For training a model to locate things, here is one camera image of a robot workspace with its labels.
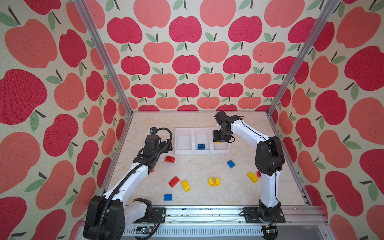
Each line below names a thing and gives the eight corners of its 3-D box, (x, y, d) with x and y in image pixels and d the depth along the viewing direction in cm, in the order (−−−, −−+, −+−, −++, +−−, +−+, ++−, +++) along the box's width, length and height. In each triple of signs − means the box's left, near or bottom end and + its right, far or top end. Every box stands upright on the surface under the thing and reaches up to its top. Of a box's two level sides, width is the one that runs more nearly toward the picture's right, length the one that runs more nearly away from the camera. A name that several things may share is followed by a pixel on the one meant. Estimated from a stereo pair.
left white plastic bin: (174, 156, 99) (172, 149, 92) (175, 134, 110) (175, 127, 104) (193, 156, 99) (193, 149, 92) (193, 134, 110) (193, 127, 104)
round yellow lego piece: (208, 186, 86) (209, 184, 83) (208, 179, 88) (208, 177, 86) (219, 186, 86) (220, 184, 83) (219, 179, 88) (219, 177, 86)
